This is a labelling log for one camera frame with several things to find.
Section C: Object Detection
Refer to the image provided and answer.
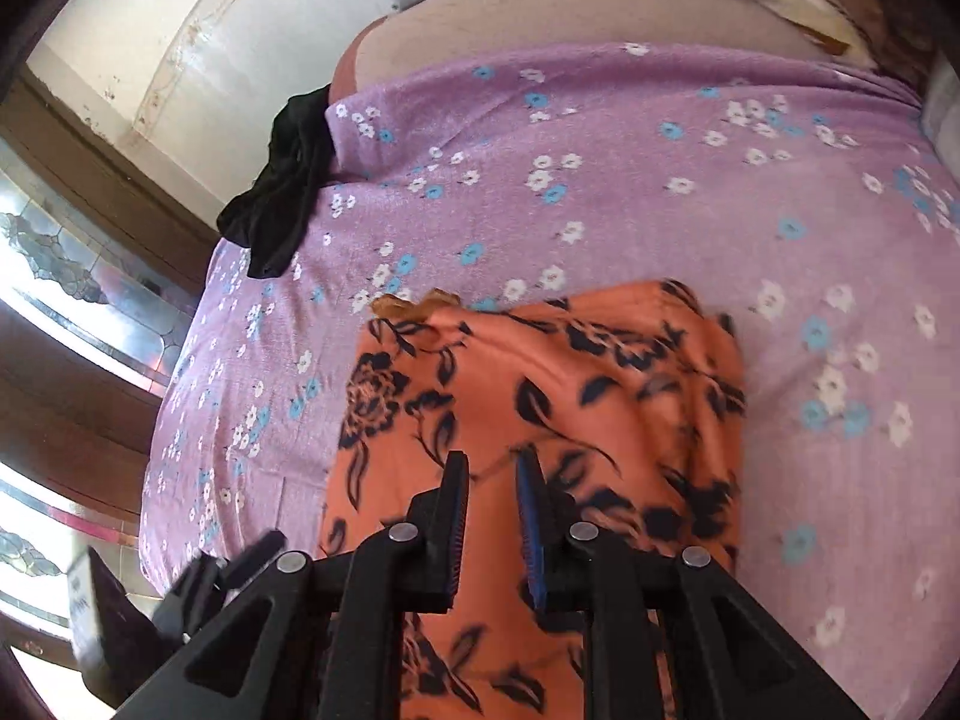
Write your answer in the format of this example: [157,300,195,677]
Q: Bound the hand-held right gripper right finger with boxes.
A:
[514,447,871,720]

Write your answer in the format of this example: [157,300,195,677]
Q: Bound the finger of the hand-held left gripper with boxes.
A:
[154,529,289,642]

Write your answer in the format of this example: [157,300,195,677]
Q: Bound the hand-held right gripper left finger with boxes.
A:
[116,451,471,720]

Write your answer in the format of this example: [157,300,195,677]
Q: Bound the orange floral garment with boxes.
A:
[319,279,751,720]

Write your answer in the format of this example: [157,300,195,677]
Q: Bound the purple floral bedsheet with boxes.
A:
[139,41,960,720]

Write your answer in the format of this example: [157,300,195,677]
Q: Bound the black cloth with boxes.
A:
[216,84,335,280]

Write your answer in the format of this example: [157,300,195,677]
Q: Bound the beige bed cover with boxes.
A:
[330,0,925,104]

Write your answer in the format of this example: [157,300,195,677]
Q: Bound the brown patterned blanket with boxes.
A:
[817,0,942,95]

